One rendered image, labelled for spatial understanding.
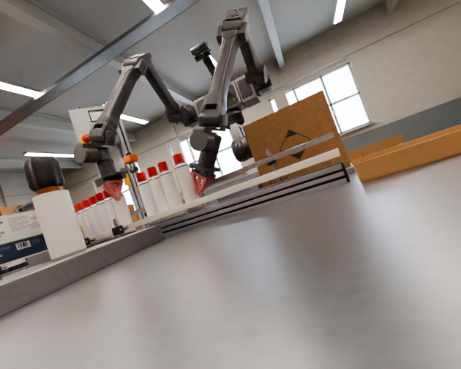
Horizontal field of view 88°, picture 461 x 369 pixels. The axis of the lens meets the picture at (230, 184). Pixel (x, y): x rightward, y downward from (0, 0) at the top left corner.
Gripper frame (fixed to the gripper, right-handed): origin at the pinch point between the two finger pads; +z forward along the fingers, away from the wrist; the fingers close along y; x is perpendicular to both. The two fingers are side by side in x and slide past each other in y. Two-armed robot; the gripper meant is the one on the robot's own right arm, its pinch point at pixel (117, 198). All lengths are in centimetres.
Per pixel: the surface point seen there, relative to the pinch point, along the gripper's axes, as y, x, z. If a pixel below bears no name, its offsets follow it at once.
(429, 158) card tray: 89, -8, 19
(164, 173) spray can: 21.4, 4.0, -1.9
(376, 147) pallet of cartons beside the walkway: 119, 348, 22
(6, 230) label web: -17.9, -26.8, 0.0
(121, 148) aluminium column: -10.1, 18.6, -24.4
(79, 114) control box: -15.9, 8.2, -42.8
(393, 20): 258, 592, -220
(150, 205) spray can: 10.5, 3.9, 6.6
